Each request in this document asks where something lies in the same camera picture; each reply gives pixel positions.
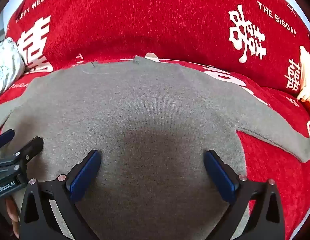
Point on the red printed sofa cover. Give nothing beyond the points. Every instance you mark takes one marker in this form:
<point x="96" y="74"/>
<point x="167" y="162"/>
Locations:
<point x="157" y="17"/>

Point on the white floral cloth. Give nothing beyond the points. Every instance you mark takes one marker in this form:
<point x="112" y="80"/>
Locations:
<point x="7" y="65"/>

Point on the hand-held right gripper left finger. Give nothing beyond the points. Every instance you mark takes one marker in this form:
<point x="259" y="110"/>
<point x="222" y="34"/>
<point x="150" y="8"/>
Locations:
<point x="85" y="173"/>

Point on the person's left hand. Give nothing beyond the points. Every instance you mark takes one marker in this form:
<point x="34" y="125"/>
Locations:
<point x="13" y="215"/>

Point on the grey knit sweater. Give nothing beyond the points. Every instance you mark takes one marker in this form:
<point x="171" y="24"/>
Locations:
<point x="145" y="110"/>

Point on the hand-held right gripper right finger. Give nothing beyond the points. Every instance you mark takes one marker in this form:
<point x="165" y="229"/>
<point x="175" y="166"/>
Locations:
<point x="220" y="177"/>

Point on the cream and red cloth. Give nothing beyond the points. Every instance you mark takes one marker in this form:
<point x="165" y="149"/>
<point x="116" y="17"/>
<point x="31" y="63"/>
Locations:
<point x="307" y="80"/>

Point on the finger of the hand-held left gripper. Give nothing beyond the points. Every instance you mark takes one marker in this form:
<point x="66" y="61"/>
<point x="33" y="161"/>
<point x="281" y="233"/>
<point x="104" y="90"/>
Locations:
<point x="30" y="147"/>
<point x="5" y="138"/>

